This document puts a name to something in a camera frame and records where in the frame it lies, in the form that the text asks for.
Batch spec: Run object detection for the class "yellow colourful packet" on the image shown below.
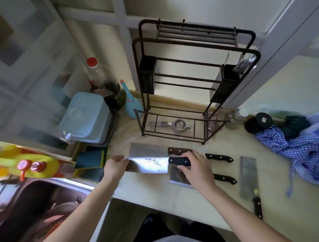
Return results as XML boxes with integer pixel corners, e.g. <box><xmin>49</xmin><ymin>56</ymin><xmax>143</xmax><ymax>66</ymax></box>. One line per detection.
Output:
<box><xmin>0</xmin><ymin>143</ymin><xmax>76</xmax><ymax>179</ymax></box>

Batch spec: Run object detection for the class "dark green cloth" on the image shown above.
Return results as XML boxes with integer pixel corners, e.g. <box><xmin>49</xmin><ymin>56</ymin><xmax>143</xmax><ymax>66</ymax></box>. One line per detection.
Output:
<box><xmin>284</xmin><ymin>115</ymin><xmax>311</xmax><ymax>140</ymax></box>

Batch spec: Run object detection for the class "black round lidded container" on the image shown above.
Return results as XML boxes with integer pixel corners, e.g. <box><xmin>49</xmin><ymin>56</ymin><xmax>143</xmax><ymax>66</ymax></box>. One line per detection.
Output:
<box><xmin>244</xmin><ymin>112</ymin><xmax>274</xmax><ymax>135</ymax></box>

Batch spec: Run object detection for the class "small red checkered cloth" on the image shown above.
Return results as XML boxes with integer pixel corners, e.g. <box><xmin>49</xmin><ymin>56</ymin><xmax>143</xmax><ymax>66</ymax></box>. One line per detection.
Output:
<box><xmin>207</xmin><ymin>111</ymin><xmax>220</xmax><ymax>133</ymax></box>

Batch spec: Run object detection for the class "crumpled clear plastic bag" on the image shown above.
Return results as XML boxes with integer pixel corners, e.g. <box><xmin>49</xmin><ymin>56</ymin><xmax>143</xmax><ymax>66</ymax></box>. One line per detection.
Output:
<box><xmin>59</xmin><ymin>131</ymin><xmax>73</xmax><ymax>145</ymax></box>

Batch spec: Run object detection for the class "light blue plastic basin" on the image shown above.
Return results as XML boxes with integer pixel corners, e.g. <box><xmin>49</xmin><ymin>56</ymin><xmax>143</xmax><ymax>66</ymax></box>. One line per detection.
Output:
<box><xmin>59</xmin><ymin>92</ymin><xmax>113</xmax><ymax>145</ymax></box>

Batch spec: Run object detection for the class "slotted black utensil holder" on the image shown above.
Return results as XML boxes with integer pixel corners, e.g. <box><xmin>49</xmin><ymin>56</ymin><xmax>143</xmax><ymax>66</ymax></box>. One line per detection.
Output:
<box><xmin>210</xmin><ymin>64</ymin><xmax>244</xmax><ymax>104</ymax></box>

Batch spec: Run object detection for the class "metal strainer with handle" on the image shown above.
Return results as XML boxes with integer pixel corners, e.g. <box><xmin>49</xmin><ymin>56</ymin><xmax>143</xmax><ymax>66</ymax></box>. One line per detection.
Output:
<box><xmin>149</xmin><ymin>119</ymin><xmax>192</xmax><ymax>132</ymax></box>

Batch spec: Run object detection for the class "black metal kitchen rack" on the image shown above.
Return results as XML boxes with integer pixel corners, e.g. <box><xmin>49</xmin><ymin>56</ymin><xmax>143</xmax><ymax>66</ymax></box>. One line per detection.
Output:
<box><xmin>132</xmin><ymin>19</ymin><xmax>262</xmax><ymax>145</ymax></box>

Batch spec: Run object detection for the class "dull cleaver with black handle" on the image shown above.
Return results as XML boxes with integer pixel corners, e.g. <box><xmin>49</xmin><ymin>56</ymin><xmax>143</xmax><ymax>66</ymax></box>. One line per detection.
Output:
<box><xmin>239</xmin><ymin>156</ymin><xmax>264</xmax><ymax>220</ymax></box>

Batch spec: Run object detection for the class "metal utensils bundle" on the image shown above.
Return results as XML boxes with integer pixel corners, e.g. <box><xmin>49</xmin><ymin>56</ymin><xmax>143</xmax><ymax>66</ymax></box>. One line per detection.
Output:
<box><xmin>233</xmin><ymin>53</ymin><xmax>257</xmax><ymax>74</ymax></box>

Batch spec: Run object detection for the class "wide knife with black handle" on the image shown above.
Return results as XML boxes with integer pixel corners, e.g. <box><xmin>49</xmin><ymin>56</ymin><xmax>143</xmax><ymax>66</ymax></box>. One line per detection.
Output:
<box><xmin>169</xmin><ymin>167</ymin><xmax>238</xmax><ymax>189</ymax></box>

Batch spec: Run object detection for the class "stainless steel sink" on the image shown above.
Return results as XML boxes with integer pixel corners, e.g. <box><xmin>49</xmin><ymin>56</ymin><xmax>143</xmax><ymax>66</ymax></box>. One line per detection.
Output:
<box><xmin>0</xmin><ymin>177</ymin><xmax>110</xmax><ymax>242</ymax></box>

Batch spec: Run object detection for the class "red suction hook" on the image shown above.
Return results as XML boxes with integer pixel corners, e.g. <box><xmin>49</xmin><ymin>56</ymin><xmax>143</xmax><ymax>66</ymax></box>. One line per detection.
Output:
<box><xmin>17</xmin><ymin>160</ymin><xmax>48</xmax><ymax>182</ymax></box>

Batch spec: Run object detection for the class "person's right forearm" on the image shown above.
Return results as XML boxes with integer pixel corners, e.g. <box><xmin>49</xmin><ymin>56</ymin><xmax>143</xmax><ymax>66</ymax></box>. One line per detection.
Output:
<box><xmin>197</xmin><ymin>184</ymin><xmax>292</xmax><ymax>242</ymax></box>

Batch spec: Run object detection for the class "person's left forearm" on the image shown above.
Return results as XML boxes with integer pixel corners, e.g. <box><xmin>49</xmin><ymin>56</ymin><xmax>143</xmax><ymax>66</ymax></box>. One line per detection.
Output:
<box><xmin>44</xmin><ymin>175</ymin><xmax>120</xmax><ymax>242</ymax></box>

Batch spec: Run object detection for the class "green and blue sponge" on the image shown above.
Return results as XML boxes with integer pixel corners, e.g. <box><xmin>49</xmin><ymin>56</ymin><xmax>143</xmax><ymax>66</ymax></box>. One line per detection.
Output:
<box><xmin>75</xmin><ymin>147</ymin><xmax>108</xmax><ymax>170</ymax></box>

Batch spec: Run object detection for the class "cleaver with brown wooden handle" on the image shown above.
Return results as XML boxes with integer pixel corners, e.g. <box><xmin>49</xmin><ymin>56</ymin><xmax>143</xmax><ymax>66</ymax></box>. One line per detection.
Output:
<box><xmin>128</xmin><ymin>143</ymin><xmax>194</xmax><ymax>160</ymax></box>

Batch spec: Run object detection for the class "clear glass jar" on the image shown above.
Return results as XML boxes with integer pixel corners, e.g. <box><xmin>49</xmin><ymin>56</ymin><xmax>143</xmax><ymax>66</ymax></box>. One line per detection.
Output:
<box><xmin>224</xmin><ymin>108</ymin><xmax>249</xmax><ymax>130</ymax></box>

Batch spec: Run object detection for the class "shiny cleaver with black handle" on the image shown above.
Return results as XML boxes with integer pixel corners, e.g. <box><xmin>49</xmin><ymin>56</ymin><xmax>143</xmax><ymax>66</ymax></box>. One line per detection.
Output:
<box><xmin>124</xmin><ymin>156</ymin><xmax>192</xmax><ymax>174</ymax></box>

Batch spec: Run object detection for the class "clear bottle with red cap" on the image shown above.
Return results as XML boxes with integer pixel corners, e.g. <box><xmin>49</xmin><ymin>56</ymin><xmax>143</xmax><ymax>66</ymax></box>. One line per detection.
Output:
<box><xmin>86</xmin><ymin>57</ymin><xmax>126</xmax><ymax>111</ymax></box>

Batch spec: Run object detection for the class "blue spray bottle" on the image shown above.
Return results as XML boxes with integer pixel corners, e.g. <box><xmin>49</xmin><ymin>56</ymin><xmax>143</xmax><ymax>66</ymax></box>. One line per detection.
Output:
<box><xmin>119</xmin><ymin>79</ymin><xmax>145</xmax><ymax>120</ymax></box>

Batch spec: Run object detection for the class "person's left hand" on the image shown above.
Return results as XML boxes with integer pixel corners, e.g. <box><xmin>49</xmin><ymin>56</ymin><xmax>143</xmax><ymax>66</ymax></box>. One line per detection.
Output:
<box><xmin>103</xmin><ymin>155</ymin><xmax>130</xmax><ymax>185</ymax></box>

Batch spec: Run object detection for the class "person's right hand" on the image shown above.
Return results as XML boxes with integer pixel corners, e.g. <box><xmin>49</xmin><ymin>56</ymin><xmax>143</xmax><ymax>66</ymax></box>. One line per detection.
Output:
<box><xmin>177</xmin><ymin>151</ymin><xmax>218</xmax><ymax>193</ymax></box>

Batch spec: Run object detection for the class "solid black utensil holder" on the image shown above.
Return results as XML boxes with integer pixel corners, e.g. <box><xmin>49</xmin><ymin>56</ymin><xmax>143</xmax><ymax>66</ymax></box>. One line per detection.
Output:
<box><xmin>139</xmin><ymin>55</ymin><xmax>158</xmax><ymax>95</ymax></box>

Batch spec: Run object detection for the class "blue checkered cloth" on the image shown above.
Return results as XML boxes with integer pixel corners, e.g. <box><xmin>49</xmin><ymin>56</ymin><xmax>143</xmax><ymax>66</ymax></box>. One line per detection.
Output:
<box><xmin>255</xmin><ymin>116</ymin><xmax>319</xmax><ymax>198</ymax></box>

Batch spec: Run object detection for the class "slim knife with black handle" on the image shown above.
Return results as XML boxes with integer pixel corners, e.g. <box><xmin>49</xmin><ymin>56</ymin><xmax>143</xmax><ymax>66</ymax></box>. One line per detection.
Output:
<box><xmin>205</xmin><ymin>153</ymin><xmax>234</xmax><ymax>163</ymax></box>

